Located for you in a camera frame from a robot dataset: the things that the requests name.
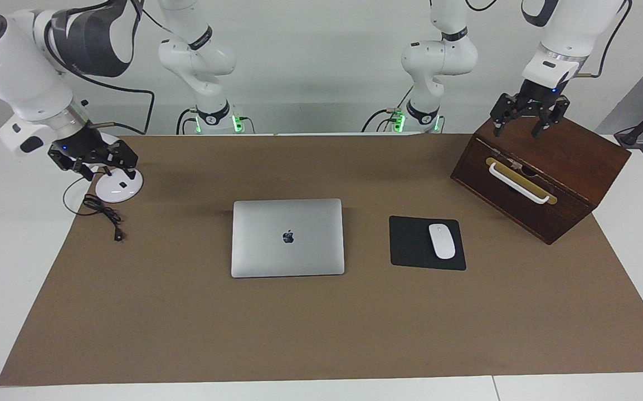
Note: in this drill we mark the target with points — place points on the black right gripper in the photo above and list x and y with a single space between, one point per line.
79 150

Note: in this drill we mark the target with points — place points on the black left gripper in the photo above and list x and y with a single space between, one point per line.
541 99

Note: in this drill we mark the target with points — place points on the silver laptop computer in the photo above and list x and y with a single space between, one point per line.
266 245

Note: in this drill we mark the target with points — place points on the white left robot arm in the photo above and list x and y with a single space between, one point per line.
438 55

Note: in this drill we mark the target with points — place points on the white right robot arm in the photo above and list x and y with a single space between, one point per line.
15 61

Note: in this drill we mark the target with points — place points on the white desk lamp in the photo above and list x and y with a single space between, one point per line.
123 192

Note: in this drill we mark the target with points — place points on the dark brown wooden box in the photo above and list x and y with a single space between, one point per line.
578 161

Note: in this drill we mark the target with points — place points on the white computer mouse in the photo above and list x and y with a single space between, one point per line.
442 242

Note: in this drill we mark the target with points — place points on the black mouse pad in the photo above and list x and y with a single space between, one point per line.
410 245

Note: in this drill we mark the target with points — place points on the brown table mat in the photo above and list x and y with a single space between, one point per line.
188 334

